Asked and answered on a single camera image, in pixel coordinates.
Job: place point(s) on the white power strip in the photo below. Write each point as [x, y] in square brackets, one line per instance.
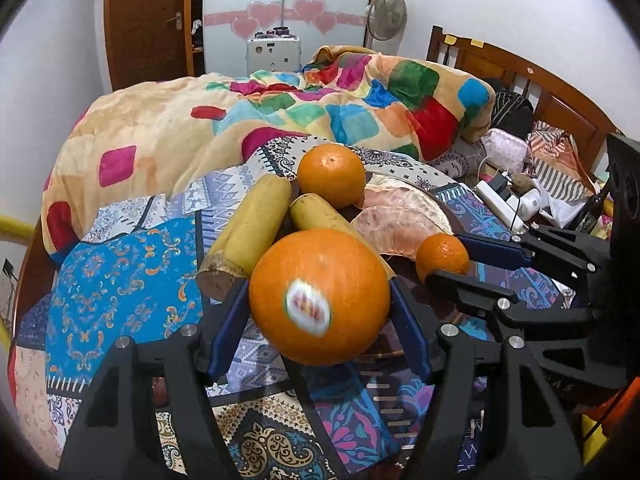
[500, 208]

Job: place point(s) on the patterned blue patchwork cloth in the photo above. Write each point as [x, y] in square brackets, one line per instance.
[244, 330]

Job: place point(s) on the white bottle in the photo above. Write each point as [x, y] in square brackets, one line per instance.
[529, 204]

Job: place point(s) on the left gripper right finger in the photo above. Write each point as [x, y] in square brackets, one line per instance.
[492, 413]

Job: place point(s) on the brown wooden door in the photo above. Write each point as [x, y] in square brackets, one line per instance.
[144, 41]

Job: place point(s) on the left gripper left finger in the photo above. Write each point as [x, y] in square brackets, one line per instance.
[115, 433]

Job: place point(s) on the standing electric fan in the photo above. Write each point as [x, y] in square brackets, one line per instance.
[385, 25]

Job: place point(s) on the purple round plate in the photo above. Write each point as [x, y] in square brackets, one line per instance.
[403, 267]

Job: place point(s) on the wooden headboard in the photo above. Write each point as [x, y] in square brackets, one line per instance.
[555, 101]

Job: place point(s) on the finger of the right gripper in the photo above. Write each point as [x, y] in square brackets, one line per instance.
[558, 253]
[562, 341]

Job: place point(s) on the sliding door wardrobe with hearts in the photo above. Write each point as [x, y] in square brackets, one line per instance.
[222, 28]

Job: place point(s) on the black striped bag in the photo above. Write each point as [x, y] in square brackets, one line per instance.
[512, 113]

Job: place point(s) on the large orange with sticker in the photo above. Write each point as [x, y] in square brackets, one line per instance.
[319, 297]

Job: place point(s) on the yellow foam tube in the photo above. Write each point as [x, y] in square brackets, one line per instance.
[15, 235]

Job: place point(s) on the large plain orange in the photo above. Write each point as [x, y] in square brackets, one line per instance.
[333, 172]

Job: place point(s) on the white suitcase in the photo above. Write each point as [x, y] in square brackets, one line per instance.
[276, 50]

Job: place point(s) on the colourful patchwork quilt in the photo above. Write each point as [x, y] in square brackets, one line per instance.
[158, 137]

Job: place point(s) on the small mandarin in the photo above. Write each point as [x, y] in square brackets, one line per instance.
[441, 251]

